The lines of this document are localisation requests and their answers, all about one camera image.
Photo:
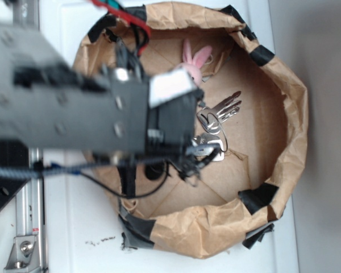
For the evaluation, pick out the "metal corner bracket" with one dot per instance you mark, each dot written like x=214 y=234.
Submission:
x=24 y=255

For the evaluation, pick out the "aluminium extrusion rail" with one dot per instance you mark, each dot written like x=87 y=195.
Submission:
x=30 y=216

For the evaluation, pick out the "silver key bunch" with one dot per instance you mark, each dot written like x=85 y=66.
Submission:
x=212 y=119

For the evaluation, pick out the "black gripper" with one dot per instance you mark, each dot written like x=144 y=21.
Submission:
x=173 y=99

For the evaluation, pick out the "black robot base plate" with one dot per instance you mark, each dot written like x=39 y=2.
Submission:
x=13 y=154

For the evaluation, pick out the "brown paper bag bin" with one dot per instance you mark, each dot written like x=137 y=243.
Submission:
x=238 y=198

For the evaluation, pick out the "pink plush bunny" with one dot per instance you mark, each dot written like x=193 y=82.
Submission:
x=194 y=63

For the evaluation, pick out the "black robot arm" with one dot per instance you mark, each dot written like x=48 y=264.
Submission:
x=44 y=103

